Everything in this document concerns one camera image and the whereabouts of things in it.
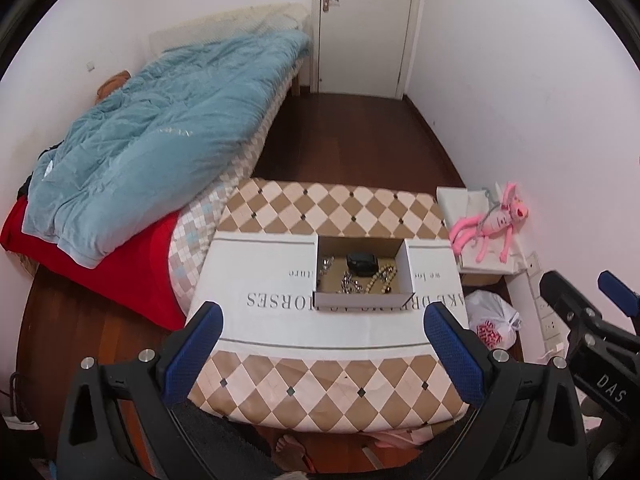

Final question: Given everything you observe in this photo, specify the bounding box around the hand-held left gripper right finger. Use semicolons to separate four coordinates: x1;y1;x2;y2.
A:
424;302;588;480

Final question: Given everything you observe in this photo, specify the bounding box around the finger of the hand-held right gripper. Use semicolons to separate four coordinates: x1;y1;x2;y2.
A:
539;270;606;341
597;270;640;318

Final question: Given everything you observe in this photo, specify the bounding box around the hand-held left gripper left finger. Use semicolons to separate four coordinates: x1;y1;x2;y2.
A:
56;301;224;480

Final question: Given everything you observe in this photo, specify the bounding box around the wooden bead bracelet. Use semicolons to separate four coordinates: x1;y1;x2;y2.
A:
365;264;398;295

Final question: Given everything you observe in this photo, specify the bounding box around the cardboard box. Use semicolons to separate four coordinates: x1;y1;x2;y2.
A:
313;235;418;307

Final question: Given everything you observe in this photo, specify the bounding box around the black smart watch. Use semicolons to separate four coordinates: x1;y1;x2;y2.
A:
346;252;378;277

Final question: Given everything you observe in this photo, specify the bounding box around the white plastic bag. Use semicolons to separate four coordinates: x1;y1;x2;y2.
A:
464;289;522;351

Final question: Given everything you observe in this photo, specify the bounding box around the diamond pattern tablecloth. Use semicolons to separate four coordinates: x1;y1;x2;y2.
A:
186;177;473;433

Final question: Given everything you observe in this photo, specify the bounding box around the red bed sheet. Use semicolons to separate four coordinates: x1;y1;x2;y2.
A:
0;195;188;332

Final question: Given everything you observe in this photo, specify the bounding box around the pink plush toy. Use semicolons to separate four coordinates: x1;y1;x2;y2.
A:
448;181;531;264

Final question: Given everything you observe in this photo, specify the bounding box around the person's bare foot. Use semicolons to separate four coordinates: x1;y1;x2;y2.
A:
274;434;308;471

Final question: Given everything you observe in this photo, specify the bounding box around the light blue quilt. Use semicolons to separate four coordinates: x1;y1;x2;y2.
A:
22;29;312;269

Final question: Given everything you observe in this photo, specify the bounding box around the brown pillow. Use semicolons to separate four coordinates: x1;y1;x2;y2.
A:
96;71;132;98

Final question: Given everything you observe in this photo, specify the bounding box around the white door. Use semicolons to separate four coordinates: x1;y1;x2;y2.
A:
312;0;426;98

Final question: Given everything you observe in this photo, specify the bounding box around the white wall socket row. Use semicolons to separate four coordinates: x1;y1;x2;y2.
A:
525;252;568;361

